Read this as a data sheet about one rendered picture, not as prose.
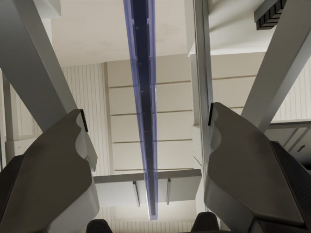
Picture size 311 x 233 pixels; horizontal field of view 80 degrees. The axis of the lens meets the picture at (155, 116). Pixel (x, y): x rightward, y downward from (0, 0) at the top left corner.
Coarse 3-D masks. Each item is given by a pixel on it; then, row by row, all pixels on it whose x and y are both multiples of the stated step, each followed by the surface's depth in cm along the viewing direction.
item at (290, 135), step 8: (272, 128) 36; (280, 128) 36; (288, 128) 36; (296, 128) 36; (304, 128) 36; (272, 136) 37; (280, 136) 38; (288, 136) 38; (296, 136) 38; (304, 136) 38; (288, 144) 40; (296, 144) 39; (304, 144) 40; (296, 152) 42; (304, 152) 42; (304, 160) 45
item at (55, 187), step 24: (72, 120) 10; (48, 144) 8; (72, 144) 8; (24, 168) 7; (48, 168) 7; (72, 168) 7; (24, 192) 6; (48, 192) 6; (72, 192) 6; (96, 192) 8; (24, 216) 6; (48, 216) 6; (72, 216) 6
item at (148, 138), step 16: (128, 0) 8; (144, 0) 8; (128, 16) 8; (144, 16) 9; (128, 32) 9; (144, 32) 9; (144, 48) 10; (144, 64) 10; (144, 80) 11; (144, 96) 12; (144, 112) 13; (144, 128) 14; (144, 144) 15; (144, 160) 17; (144, 176) 19
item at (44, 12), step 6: (36, 0) 16; (42, 0) 16; (48, 0) 16; (54, 0) 17; (36, 6) 17; (42, 6) 17; (48, 6) 17; (54, 6) 17; (60, 6) 19; (42, 12) 18; (48, 12) 18; (54, 12) 18; (60, 12) 18
